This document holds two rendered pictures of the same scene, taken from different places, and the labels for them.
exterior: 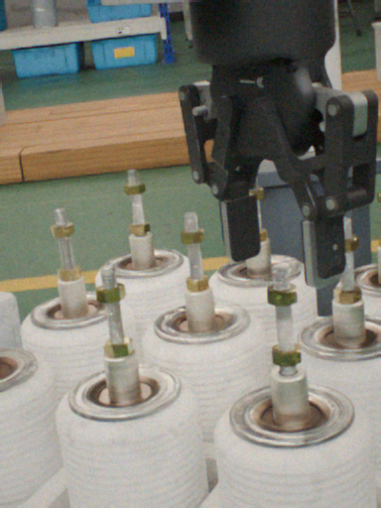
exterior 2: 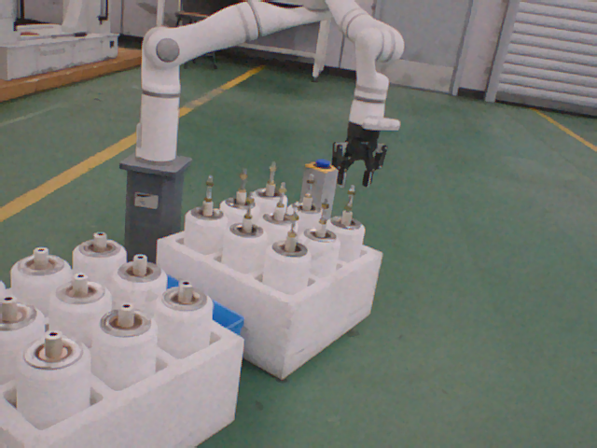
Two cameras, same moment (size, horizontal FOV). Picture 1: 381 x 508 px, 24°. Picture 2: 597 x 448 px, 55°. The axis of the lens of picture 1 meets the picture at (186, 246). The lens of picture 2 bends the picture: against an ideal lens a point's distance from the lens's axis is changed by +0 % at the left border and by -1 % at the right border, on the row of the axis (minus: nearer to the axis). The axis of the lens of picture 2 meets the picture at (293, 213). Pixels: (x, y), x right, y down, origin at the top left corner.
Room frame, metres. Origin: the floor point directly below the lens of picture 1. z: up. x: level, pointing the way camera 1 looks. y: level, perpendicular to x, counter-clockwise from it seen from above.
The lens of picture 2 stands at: (0.52, 1.26, 0.75)
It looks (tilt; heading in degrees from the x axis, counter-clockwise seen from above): 21 degrees down; 274
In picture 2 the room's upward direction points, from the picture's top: 8 degrees clockwise
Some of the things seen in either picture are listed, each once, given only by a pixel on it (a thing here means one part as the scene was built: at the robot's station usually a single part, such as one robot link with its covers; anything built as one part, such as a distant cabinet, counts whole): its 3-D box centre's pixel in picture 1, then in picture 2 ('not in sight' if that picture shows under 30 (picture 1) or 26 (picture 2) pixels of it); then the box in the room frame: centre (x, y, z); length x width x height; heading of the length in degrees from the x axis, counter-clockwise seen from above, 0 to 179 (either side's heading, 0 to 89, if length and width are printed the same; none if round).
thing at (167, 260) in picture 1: (144, 264); (207, 214); (0.80, 0.04, 0.25); 0.08 x 0.08 x 0.01
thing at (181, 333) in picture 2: not in sight; (180, 344); (0.73, 0.43, 0.16); 0.10 x 0.10 x 0.18
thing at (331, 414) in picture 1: (291, 416); (345, 223); (0.48, -0.05, 0.25); 0.08 x 0.08 x 0.01
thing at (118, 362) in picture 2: not in sight; (123, 372); (0.79, 0.53, 0.16); 0.10 x 0.10 x 0.18
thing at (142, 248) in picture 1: (142, 251); (207, 208); (0.80, 0.04, 0.26); 0.02 x 0.02 x 0.03
